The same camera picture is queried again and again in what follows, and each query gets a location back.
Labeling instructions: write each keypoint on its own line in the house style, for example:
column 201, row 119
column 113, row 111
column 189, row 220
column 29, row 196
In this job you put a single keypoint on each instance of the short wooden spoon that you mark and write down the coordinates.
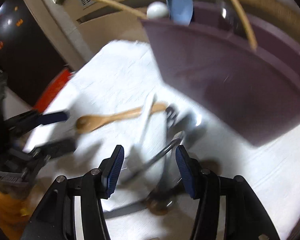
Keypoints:
column 89, row 123

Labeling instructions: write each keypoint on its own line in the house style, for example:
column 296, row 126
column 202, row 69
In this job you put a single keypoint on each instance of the blue plastic rice spoon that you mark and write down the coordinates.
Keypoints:
column 181, row 11

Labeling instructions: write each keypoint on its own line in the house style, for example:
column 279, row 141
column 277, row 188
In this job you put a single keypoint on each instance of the white handled utensil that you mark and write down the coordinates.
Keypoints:
column 133, row 160

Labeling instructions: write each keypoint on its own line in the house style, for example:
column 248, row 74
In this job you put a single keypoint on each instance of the black oven with display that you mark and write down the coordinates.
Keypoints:
column 26, row 54

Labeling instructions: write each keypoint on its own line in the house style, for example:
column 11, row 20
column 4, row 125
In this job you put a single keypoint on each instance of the metal smiley handle spoon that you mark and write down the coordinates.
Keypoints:
column 186, row 131

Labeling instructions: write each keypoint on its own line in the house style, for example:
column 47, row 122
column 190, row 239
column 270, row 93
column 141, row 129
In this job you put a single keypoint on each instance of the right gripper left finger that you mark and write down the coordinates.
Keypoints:
column 111, row 168

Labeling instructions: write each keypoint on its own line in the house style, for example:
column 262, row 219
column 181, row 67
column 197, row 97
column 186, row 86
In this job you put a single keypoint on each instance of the beige spoon black handle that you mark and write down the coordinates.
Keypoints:
column 157, row 10

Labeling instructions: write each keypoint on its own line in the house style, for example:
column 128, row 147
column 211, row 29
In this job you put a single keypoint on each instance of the white textured cloth mat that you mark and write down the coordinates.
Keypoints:
column 119, row 78

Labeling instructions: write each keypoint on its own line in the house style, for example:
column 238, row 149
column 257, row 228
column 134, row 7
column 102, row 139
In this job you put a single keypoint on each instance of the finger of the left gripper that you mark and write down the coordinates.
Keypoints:
column 55, row 149
column 51, row 118

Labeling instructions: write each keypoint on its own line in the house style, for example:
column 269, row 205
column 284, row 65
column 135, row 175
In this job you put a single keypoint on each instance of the red patterned floor mat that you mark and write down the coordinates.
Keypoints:
column 55, row 86

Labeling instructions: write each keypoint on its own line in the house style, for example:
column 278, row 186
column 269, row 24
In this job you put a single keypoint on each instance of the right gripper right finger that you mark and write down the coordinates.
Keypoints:
column 189, row 169

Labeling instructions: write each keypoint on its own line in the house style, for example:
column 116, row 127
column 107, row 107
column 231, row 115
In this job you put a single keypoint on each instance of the dark metal ladle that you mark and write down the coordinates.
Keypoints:
column 161, row 199

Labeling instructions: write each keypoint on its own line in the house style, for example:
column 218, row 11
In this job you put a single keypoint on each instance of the long wooden spoon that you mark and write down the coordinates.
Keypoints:
column 246, row 24

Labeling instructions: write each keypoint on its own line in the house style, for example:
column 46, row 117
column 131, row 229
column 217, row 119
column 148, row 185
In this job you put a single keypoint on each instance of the purple plastic utensil bin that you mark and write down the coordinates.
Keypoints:
column 256, row 93

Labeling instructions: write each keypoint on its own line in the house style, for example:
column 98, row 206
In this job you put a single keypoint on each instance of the metal spoon in bin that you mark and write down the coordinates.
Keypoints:
column 231, row 17

